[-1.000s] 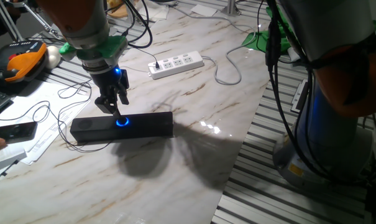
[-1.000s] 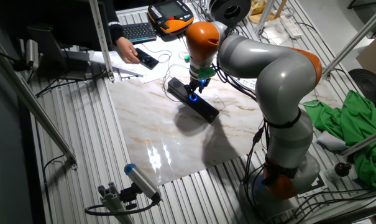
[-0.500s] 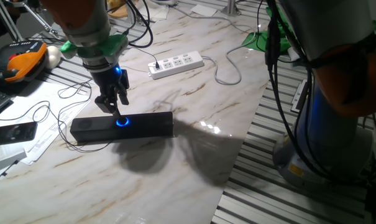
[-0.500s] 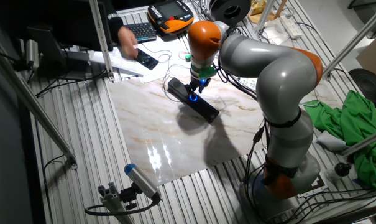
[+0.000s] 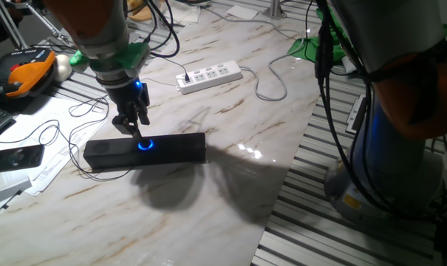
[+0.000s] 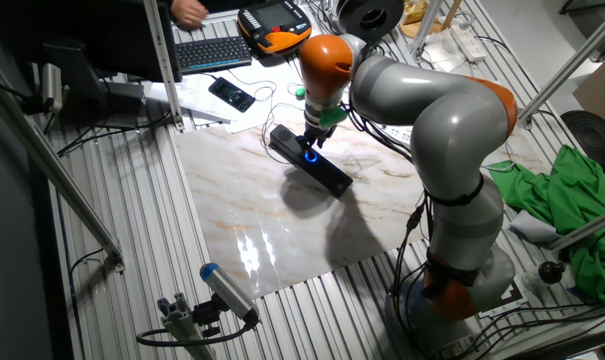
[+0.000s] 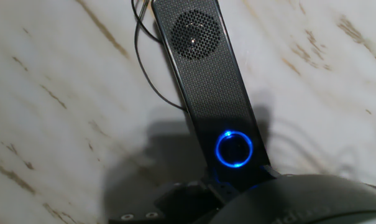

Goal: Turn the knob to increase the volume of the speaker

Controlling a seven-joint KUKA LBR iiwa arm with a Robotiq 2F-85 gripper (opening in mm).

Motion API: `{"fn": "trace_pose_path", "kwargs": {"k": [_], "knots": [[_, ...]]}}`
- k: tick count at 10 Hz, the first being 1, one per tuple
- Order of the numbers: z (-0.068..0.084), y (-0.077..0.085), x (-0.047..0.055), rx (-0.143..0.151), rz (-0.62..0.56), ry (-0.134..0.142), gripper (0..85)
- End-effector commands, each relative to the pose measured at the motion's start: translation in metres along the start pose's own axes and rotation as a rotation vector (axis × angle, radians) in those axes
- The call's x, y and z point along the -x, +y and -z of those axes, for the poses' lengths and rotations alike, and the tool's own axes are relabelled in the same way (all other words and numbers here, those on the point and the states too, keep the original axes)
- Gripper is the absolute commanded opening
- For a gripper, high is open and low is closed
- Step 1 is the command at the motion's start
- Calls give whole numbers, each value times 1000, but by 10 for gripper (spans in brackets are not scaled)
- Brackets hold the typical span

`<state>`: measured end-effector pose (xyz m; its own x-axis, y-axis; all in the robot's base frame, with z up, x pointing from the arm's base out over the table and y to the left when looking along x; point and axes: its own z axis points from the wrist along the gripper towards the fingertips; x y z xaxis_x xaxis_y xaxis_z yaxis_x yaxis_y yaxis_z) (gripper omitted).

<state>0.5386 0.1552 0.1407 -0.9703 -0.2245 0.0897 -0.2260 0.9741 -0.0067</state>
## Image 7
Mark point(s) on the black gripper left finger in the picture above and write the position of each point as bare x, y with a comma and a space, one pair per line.
181, 205

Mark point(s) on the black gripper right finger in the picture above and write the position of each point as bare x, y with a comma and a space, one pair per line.
270, 172

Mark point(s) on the blue-lit speaker volume knob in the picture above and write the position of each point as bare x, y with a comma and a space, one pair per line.
234, 149

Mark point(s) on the black speaker bar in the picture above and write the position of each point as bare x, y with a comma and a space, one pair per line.
212, 87

